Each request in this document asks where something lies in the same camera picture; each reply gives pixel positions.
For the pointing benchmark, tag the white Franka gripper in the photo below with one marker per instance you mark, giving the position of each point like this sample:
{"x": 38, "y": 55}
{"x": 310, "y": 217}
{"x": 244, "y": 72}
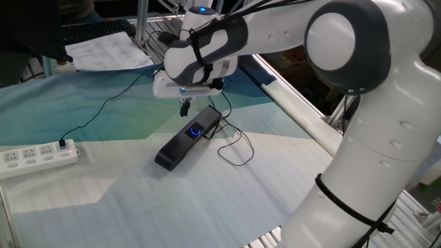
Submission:
{"x": 163, "y": 90}

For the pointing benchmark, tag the black speaker soundbar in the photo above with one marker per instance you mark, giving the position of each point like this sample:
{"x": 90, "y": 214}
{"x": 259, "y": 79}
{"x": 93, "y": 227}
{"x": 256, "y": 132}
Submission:
{"x": 172, "y": 155}

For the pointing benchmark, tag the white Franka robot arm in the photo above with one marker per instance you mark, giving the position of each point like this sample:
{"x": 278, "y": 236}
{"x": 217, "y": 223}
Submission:
{"x": 361, "y": 137}

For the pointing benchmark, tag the black power adapter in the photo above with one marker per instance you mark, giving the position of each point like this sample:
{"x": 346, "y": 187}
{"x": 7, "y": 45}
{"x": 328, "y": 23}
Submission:
{"x": 167, "y": 38}

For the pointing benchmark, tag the printed paper sheets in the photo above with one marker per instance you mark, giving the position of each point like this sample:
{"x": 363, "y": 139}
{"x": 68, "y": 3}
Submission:
{"x": 107, "y": 51}

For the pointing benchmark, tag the teal and white table cloth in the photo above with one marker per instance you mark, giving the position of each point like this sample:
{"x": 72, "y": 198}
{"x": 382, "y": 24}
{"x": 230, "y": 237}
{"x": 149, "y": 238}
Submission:
{"x": 172, "y": 206}

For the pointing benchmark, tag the brown cardboard box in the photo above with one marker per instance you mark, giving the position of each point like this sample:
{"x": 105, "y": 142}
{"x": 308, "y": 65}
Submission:
{"x": 293, "y": 65}

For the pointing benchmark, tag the black computer keyboard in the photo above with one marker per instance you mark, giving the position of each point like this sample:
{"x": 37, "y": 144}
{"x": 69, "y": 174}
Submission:
{"x": 93, "y": 30}

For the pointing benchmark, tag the seated person in dark clothes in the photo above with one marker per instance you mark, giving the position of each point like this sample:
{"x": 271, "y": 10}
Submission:
{"x": 82, "y": 10}

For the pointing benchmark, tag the white power strip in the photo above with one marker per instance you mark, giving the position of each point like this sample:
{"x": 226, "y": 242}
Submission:
{"x": 34, "y": 158}

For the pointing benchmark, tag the silver and blue gripper camera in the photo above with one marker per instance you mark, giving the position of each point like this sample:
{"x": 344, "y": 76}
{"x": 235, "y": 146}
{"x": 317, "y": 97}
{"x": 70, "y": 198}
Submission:
{"x": 200, "y": 91}

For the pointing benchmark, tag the upright aluminium frame post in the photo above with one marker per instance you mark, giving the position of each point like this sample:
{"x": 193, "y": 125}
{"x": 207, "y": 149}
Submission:
{"x": 141, "y": 20}

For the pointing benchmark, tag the slanted aluminium frame post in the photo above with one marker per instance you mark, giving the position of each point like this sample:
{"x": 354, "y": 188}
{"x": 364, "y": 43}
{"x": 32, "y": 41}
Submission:
{"x": 338, "y": 115}

